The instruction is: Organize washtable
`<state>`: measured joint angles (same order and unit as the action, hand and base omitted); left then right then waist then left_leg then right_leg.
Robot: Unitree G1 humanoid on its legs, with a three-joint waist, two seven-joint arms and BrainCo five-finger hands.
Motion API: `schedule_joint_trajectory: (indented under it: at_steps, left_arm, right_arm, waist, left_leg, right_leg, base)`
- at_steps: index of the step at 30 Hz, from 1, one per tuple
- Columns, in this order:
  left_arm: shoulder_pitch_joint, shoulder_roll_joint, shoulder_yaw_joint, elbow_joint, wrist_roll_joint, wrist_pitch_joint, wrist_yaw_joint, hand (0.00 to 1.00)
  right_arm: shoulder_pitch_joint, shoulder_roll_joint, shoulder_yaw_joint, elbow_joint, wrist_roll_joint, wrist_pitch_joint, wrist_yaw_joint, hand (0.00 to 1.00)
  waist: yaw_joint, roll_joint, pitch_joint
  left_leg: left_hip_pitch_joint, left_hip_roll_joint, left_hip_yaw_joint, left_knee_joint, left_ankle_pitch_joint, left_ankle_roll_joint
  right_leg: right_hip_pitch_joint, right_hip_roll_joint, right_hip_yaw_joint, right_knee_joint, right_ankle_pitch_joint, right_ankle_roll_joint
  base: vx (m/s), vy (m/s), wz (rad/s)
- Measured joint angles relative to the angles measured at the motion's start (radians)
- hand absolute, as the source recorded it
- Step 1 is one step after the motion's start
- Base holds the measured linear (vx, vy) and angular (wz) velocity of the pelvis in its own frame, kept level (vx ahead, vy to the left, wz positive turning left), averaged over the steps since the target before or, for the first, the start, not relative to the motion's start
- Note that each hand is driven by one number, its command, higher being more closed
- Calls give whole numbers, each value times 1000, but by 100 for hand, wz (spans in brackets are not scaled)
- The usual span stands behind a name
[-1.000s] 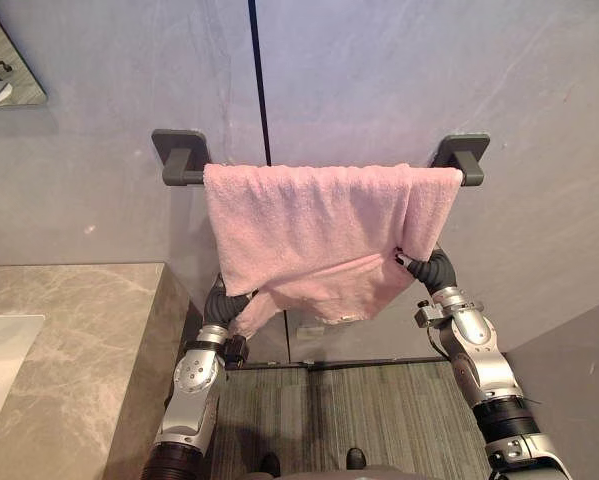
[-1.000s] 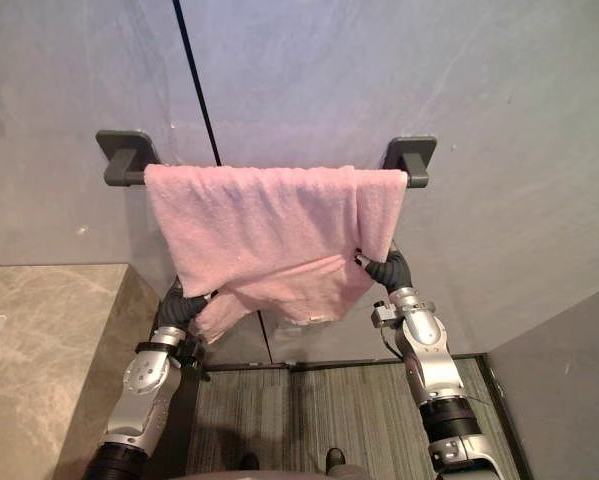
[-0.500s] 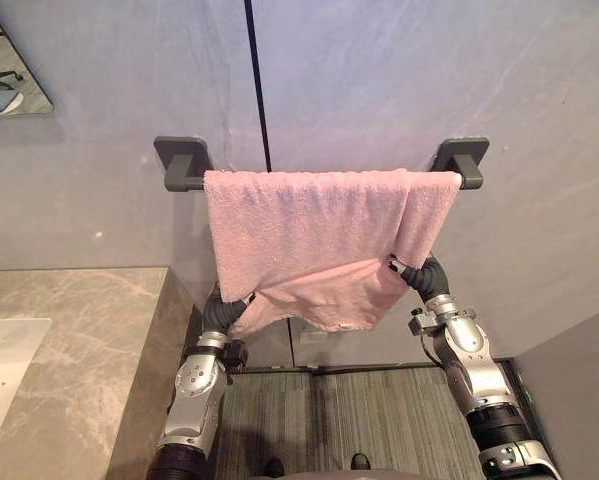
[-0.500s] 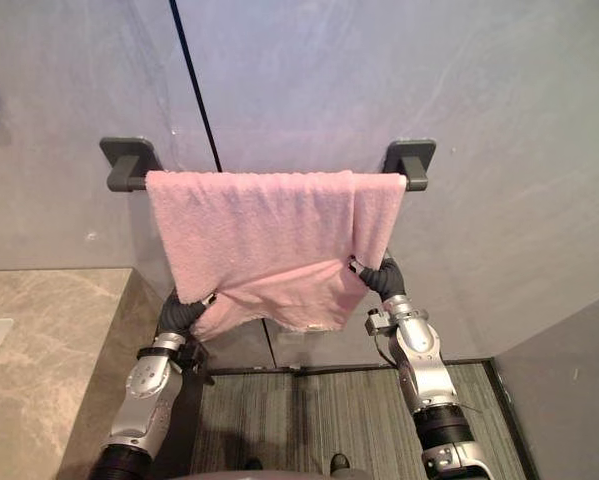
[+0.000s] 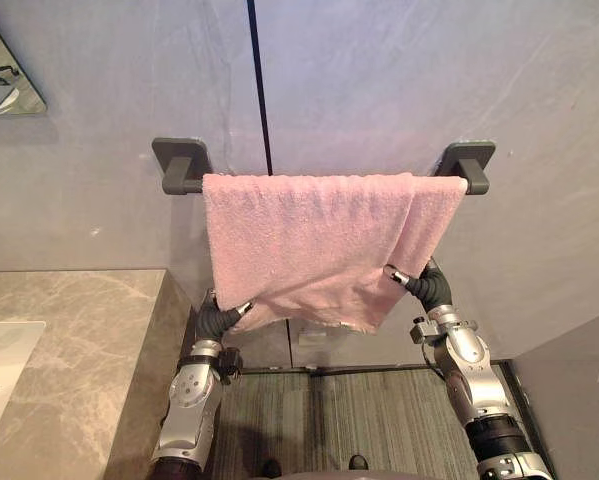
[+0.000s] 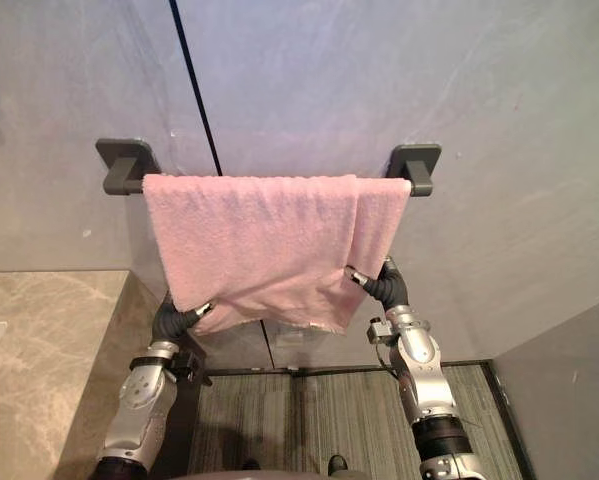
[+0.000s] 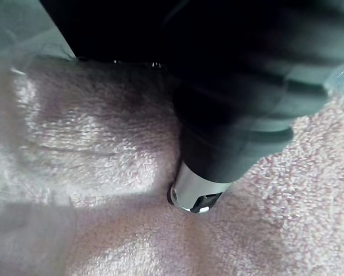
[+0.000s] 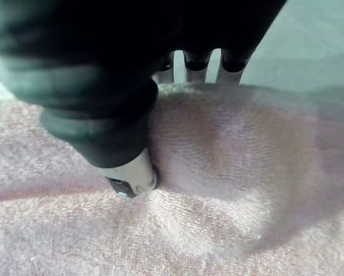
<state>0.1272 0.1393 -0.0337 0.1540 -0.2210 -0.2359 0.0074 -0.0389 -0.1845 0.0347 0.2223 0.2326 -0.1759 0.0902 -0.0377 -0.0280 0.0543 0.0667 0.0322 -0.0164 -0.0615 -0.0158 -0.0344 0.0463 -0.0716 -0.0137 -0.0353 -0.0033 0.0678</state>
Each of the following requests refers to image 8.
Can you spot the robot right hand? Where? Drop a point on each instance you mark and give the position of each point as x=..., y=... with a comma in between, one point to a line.
x=97, y=72

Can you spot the pink terry towel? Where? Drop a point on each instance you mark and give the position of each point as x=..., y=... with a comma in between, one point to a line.
x=206, y=178

